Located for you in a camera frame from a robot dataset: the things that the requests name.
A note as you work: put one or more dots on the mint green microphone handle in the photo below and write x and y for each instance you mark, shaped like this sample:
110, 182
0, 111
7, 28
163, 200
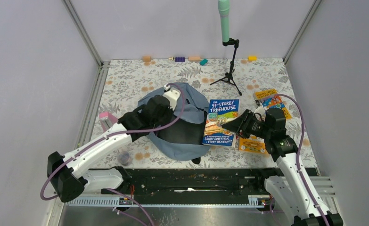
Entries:
224, 9

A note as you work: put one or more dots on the aluminium frame rail left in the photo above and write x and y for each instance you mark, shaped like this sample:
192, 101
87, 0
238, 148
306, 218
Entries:
98, 78

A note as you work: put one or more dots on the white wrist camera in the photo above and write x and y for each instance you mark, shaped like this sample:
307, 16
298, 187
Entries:
172, 94
259, 113

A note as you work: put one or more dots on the yellow toy block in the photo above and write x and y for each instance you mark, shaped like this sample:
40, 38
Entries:
252, 58

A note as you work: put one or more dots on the black mini tripod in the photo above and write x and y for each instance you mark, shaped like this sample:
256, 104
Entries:
228, 77

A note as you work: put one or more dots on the orange activity book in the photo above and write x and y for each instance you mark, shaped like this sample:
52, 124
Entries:
252, 145

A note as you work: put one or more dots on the long tan wooden block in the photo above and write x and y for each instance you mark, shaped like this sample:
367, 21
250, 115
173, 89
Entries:
194, 58

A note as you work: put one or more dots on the pink transparent pencil case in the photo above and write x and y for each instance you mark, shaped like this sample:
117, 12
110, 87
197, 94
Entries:
107, 120

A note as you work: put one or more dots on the small tan wooden block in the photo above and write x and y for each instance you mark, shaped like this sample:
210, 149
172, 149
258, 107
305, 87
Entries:
146, 58

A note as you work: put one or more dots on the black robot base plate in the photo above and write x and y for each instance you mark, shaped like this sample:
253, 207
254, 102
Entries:
194, 186

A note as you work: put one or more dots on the blue 91-storey treehouse book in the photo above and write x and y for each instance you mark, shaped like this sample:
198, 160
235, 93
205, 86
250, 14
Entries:
220, 111

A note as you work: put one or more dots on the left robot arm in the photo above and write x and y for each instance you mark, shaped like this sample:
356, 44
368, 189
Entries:
70, 174

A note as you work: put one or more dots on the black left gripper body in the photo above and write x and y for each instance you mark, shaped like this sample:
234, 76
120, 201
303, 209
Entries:
167, 118

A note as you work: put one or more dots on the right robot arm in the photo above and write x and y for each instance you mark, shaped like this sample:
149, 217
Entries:
294, 191

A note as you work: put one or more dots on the purple toy brick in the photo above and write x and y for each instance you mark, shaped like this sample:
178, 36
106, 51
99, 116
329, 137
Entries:
179, 59

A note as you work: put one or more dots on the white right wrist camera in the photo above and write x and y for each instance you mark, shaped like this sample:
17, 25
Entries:
259, 113

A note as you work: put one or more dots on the aluminium frame rail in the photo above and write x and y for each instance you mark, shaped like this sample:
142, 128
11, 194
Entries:
311, 12
98, 78

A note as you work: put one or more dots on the teal toy block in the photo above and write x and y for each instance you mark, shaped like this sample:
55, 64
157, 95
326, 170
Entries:
203, 62

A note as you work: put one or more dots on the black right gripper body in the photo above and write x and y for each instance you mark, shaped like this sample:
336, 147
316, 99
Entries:
254, 127

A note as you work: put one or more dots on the yellow 130-storey treehouse book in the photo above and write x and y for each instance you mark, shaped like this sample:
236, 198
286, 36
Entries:
270, 99

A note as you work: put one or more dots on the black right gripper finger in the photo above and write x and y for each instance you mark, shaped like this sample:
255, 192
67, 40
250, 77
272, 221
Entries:
235, 126
244, 115

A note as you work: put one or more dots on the small clear purple jar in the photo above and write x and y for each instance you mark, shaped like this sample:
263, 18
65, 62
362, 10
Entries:
124, 158

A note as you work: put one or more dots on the blue grey backpack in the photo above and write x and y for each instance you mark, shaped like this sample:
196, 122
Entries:
182, 141

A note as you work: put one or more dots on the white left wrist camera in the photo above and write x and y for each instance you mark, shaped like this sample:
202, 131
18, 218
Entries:
172, 94

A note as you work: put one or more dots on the aluminium frame rail right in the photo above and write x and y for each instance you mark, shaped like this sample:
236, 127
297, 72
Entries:
311, 12

